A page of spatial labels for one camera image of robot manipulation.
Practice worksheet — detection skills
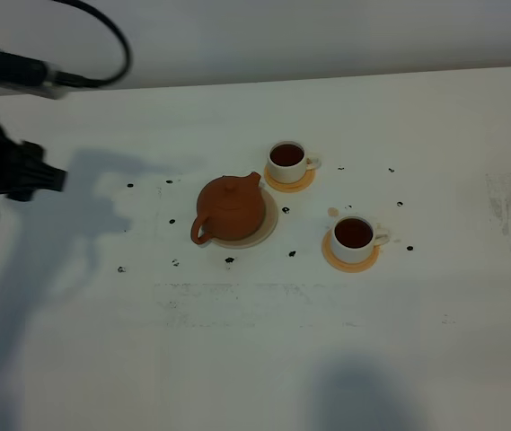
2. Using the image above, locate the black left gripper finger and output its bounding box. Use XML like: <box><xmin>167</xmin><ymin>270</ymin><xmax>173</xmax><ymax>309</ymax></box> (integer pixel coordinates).
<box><xmin>19</xmin><ymin>141</ymin><xmax>45</xmax><ymax>169</ymax></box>
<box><xmin>5</xmin><ymin>163</ymin><xmax>67</xmax><ymax>202</ymax></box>

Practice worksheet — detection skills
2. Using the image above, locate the brown clay teapot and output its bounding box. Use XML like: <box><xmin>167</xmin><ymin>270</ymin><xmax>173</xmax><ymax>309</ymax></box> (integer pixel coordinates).
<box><xmin>190</xmin><ymin>172</ymin><xmax>266</xmax><ymax>245</ymax></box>

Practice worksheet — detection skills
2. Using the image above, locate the beige round teapot saucer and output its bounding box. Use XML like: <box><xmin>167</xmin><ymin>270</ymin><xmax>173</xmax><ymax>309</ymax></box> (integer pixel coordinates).
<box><xmin>212</xmin><ymin>189</ymin><xmax>278</xmax><ymax>250</ymax></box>

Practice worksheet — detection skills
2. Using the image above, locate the far white teacup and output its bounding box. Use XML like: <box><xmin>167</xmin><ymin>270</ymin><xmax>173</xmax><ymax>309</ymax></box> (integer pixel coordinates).
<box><xmin>266</xmin><ymin>141</ymin><xmax>322</xmax><ymax>184</ymax></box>

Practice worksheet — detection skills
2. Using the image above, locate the white teacup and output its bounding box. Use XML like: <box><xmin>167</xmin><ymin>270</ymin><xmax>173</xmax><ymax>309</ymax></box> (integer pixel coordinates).
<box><xmin>266</xmin><ymin>141</ymin><xmax>322</xmax><ymax>184</ymax></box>
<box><xmin>328</xmin><ymin>215</ymin><xmax>391</xmax><ymax>264</ymax></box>

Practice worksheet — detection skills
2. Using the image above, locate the far orange round coaster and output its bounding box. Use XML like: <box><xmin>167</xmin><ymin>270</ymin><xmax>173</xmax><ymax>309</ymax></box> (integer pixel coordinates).
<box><xmin>264</xmin><ymin>167</ymin><xmax>315</xmax><ymax>193</ymax></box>

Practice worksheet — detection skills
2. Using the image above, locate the orange round coaster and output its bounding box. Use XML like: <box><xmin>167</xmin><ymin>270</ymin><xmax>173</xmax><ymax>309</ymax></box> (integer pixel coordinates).
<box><xmin>264</xmin><ymin>167</ymin><xmax>315</xmax><ymax>193</ymax></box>
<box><xmin>322</xmin><ymin>231</ymin><xmax>380</xmax><ymax>273</ymax></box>

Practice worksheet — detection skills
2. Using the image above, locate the near orange round coaster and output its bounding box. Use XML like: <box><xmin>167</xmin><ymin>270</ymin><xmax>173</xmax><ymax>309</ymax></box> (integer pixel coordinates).
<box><xmin>322</xmin><ymin>231</ymin><xmax>380</xmax><ymax>273</ymax></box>

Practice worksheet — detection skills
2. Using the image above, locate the near white teacup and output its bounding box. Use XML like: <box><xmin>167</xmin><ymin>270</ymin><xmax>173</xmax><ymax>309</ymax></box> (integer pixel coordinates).
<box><xmin>328</xmin><ymin>215</ymin><xmax>391</xmax><ymax>264</ymax></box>

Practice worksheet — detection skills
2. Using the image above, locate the black braided camera cable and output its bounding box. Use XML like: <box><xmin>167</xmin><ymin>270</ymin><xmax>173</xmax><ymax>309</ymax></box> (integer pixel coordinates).
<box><xmin>50</xmin><ymin>0</ymin><xmax>132</xmax><ymax>89</ymax></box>

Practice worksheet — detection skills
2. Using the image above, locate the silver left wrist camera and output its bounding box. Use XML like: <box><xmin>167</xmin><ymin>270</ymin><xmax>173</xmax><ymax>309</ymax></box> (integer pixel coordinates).
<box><xmin>0</xmin><ymin>51</ymin><xmax>68</xmax><ymax>100</ymax></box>

